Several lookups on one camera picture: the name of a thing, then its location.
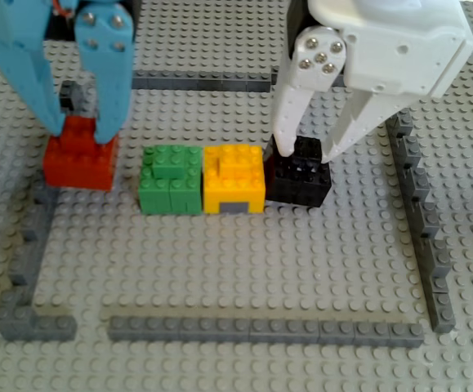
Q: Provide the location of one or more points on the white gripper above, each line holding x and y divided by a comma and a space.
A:
399, 53

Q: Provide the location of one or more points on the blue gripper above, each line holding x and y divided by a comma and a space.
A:
104, 34

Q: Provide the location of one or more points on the black brick cube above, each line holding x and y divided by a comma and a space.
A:
301, 188

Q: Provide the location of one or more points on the red brick cube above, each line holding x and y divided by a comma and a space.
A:
81, 171

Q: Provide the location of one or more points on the yellow brick cube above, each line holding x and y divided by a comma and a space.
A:
236, 188

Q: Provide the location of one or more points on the green brick cube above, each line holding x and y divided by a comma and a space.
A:
166, 196

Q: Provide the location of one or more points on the flat grey brick row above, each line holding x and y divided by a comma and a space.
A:
203, 81
260, 331

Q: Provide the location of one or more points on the grey studded baseplate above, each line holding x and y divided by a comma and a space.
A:
236, 265

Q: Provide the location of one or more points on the straight toothed grey brick wall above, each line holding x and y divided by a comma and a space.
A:
424, 220

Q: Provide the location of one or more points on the L-shaped toothed grey brick wall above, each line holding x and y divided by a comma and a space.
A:
15, 323

